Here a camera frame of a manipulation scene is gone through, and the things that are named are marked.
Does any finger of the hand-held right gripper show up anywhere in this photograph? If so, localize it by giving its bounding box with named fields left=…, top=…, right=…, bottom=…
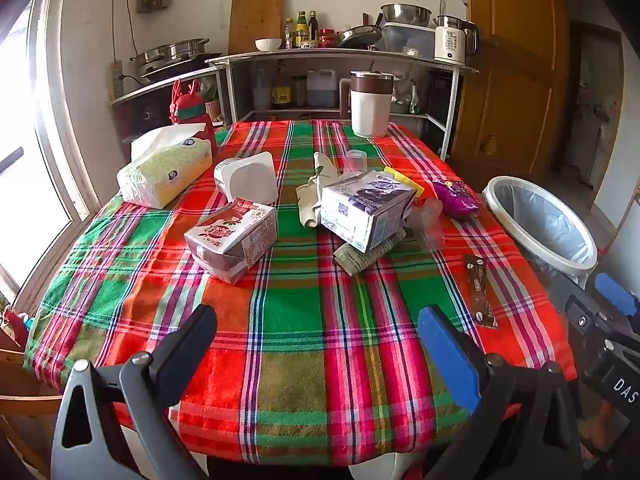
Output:
left=565, top=294, right=640, bottom=366
left=595, top=272, right=640, bottom=318

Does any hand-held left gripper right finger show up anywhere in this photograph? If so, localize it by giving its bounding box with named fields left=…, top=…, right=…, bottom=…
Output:
left=418, top=304, right=586, bottom=480

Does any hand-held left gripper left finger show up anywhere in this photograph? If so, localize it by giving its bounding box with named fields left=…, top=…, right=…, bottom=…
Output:
left=50, top=304, right=218, bottom=480

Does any brown snack wrapper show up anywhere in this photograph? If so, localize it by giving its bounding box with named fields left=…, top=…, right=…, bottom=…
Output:
left=462, top=254, right=498, bottom=328

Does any clear plastic bin liner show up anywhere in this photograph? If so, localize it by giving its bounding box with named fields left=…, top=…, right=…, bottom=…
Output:
left=492, top=185, right=591, bottom=266

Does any red milk carton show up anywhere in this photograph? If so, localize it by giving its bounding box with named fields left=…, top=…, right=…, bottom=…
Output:
left=184, top=197, right=279, bottom=285

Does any green printed wrapper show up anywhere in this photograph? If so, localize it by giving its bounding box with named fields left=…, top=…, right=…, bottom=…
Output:
left=332, top=237, right=401, bottom=277

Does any white-rimmed trash bin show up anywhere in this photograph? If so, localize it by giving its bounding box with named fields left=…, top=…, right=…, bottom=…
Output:
left=482, top=176, right=599, bottom=301

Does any purple snack wrapper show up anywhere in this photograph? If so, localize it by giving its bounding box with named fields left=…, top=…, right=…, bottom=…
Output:
left=432, top=178, right=482, bottom=219

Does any purple milk carton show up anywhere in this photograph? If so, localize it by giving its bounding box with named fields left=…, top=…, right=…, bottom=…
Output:
left=320, top=170, right=418, bottom=255

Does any white yogurt cup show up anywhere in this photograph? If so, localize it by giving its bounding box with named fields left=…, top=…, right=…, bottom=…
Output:
left=213, top=152, right=279, bottom=207

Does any yellow snack wrapper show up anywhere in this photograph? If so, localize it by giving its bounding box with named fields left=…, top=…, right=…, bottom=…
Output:
left=385, top=166, right=425, bottom=197

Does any white tissue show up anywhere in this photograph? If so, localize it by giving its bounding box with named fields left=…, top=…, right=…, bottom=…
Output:
left=295, top=151, right=341, bottom=229

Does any red green plaid tablecloth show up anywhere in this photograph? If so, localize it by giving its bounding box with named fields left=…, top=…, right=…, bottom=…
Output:
left=22, top=119, right=578, bottom=468

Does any soft tissue pack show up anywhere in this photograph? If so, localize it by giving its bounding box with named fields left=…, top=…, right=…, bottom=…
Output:
left=116, top=125, right=213, bottom=209

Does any wooden chair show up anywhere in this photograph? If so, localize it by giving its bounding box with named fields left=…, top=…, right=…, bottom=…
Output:
left=0, top=327, right=63, bottom=480

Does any red water bottle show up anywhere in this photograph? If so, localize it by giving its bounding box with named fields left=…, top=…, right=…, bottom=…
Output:
left=169, top=79, right=219, bottom=158

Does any steel counter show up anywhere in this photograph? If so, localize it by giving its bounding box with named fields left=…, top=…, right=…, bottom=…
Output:
left=110, top=67, right=226, bottom=146

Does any wooden door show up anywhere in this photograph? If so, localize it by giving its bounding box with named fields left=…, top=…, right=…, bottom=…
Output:
left=445, top=0, right=571, bottom=181

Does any white mug with brown lid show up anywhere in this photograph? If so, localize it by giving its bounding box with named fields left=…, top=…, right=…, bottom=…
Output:
left=340, top=71, right=405, bottom=138

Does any brown bottle with yellow label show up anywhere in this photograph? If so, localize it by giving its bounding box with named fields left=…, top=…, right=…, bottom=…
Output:
left=271, top=60, right=293, bottom=108

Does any black induction cooker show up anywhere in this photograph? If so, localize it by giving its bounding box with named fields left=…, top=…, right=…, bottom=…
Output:
left=140, top=62, right=211, bottom=85

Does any plastic jug with dark liquid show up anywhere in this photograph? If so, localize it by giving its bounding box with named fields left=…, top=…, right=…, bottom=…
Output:
left=306, top=67, right=341, bottom=108

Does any steel steamer pot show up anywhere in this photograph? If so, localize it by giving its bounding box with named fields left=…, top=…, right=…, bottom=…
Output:
left=129, top=37, right=211, bottom=68

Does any white electric kettle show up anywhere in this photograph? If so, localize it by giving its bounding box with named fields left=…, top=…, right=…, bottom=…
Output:
left=432, top=15, right=481, bottom=66

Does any metal shelf rack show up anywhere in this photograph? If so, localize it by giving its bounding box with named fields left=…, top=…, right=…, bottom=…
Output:
left=205, top=47, right=481, bottom=161

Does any clear plastic storage box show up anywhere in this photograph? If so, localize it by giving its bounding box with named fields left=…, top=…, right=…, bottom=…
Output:
left=382, top=22, right=437, bottom=59

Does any wooden cutting board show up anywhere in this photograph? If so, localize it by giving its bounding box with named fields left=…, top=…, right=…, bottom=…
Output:
left=228, top=0, right=285, bottom=55

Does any steel wok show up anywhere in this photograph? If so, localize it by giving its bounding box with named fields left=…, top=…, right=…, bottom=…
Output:
left=335, top=23, right=383, bottom=49

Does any steel mixing bowl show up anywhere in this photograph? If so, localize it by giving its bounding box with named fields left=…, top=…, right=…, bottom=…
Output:
left=380, top=4, right=433, bottom=27

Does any window frame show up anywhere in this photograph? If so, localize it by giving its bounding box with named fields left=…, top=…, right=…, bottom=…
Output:
left=0, top=0, right=101, bottom=311

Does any black wall cable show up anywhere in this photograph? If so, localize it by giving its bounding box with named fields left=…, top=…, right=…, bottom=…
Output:
left=111, top=0, right=140, bottom=63

